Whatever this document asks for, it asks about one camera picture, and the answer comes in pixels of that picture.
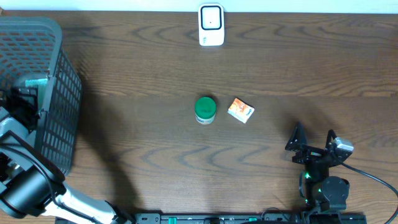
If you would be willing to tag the teal toilet tissue pack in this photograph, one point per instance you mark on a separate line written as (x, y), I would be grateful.
(40, 85)

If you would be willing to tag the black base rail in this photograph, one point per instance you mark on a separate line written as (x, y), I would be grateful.
(271, 216)

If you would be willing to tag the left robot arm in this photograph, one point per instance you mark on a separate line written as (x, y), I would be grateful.
(30, 183)

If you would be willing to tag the grey plastic mesh basket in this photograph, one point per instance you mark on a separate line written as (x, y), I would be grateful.
(31, 48)

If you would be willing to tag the green lid jar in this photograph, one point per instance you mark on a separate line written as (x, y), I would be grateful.
(205, 110)

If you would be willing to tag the small orange snack box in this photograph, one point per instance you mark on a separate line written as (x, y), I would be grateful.
(240, 110)

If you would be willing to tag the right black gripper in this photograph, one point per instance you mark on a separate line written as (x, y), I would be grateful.
(310, 153)

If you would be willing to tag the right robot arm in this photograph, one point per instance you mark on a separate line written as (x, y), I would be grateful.
(325, 195)

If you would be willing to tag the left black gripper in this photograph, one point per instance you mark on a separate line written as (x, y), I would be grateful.
(20, 101)

